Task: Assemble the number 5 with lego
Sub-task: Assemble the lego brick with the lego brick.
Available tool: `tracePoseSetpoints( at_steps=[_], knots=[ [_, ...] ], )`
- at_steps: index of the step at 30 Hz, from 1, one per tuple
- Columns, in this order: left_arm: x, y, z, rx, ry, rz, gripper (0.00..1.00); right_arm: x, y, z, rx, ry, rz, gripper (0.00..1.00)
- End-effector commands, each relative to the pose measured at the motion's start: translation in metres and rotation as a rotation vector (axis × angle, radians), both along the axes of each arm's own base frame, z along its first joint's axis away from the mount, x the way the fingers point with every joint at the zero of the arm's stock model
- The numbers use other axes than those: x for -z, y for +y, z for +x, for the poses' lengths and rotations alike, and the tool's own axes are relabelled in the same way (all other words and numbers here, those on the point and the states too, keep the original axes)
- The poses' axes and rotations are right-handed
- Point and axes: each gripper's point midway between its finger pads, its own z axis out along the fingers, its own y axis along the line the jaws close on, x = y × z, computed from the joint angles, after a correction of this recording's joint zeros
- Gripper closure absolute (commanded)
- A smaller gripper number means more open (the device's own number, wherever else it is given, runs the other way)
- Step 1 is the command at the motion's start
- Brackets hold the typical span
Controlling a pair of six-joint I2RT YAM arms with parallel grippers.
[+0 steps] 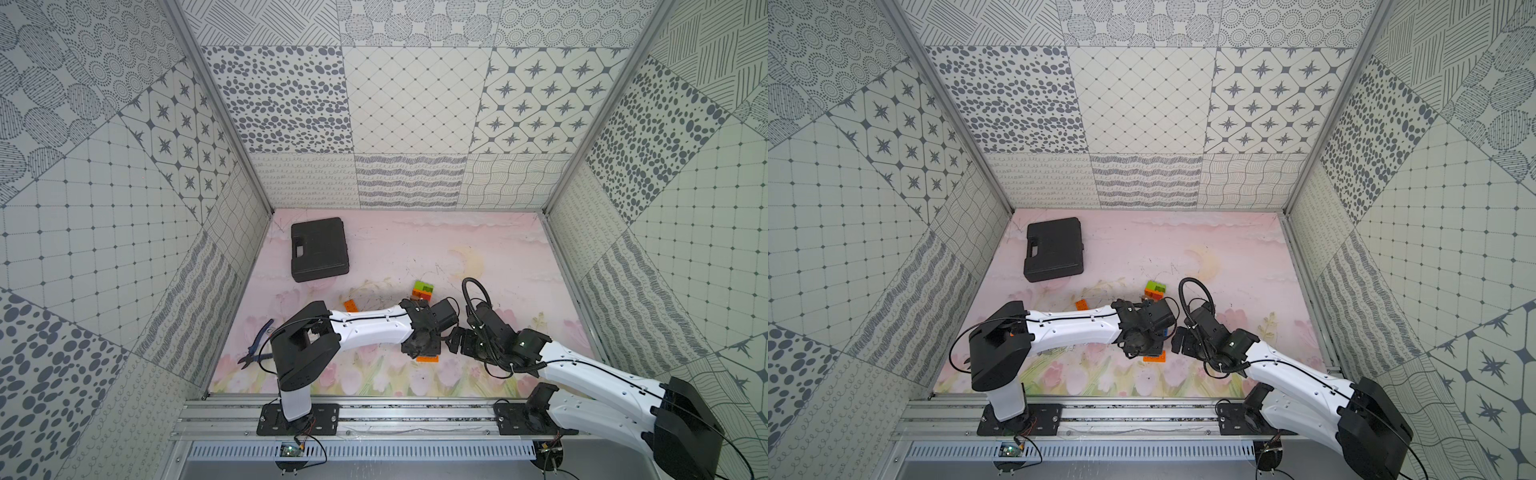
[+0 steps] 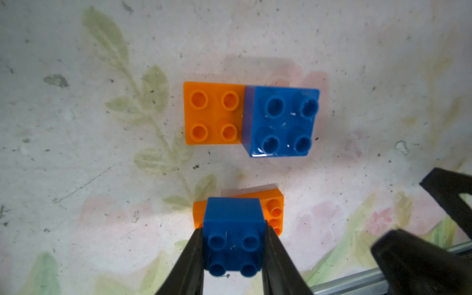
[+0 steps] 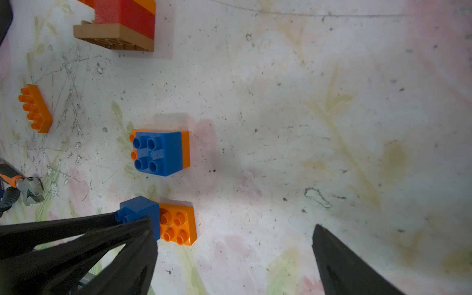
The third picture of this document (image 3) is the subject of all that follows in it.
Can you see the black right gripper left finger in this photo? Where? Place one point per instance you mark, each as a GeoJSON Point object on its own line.
{"type": "Point", "coordinates": [131, 271]}

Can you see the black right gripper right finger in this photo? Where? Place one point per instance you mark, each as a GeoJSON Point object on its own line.
{"type": "Point", "coordinates": [342, 272]}

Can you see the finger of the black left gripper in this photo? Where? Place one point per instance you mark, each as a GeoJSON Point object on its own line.
{"type": "Point", "coordinates": [56, 268]}
{"type": "Point", "coordinates": [18, 239]}

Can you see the blue square lego brick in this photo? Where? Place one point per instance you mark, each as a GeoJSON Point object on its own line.
{"type": "Point", "coordinates": [138, 208]}

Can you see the tan 2x4 lego plate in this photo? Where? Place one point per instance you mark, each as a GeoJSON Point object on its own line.
{"type": "Point", "coordinates": [113, 36]}

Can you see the red square lego brick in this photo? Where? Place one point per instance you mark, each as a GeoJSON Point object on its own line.
{"type": "Point", "coordinates": [127, 13]}

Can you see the orange 2x4 lego plate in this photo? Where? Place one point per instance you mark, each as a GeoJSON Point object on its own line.
{"type": "Point", "coordinates": [149, 5]}

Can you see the small orange lego brick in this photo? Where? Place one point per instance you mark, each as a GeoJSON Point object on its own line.
{"type": "Point", "coordinates": [37, 111]}

